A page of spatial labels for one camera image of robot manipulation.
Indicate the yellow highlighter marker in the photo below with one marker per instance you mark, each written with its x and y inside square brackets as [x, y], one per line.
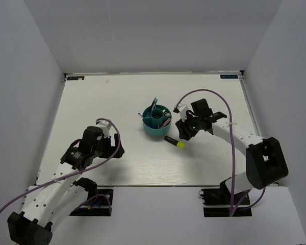
[174, 142]

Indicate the right blue table label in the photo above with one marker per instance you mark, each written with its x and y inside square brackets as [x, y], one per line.
[228, 76]

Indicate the left blue table label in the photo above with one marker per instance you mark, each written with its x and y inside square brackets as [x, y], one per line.
[75, 78]

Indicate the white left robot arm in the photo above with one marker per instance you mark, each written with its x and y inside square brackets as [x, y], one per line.
[67, 189]

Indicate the teal round desk organizer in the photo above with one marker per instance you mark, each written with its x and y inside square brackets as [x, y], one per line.
[158, 118]

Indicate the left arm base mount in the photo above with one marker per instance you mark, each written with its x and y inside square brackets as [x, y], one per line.
[100, 206]

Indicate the blue ballpoint pen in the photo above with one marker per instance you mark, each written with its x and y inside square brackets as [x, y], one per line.
[146, 120]

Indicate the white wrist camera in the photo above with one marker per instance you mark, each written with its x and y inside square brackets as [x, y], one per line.
[105, 126]
[181, 109]

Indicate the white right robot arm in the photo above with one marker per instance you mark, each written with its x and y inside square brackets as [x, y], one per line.
[264, 159]

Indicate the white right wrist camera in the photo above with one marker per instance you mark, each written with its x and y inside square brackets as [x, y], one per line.
[181, 109]

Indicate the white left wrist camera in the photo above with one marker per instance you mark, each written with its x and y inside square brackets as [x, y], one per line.
[105, 126]

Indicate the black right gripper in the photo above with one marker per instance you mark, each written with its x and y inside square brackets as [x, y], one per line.
[184, 132]

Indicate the blue table label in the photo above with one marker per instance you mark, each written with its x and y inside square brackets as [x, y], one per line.
[228, 76]
[75, 78]

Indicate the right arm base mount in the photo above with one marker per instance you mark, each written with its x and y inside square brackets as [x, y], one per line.
[217, 205]

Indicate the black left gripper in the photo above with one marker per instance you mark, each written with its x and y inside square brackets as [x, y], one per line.
[111, 149]

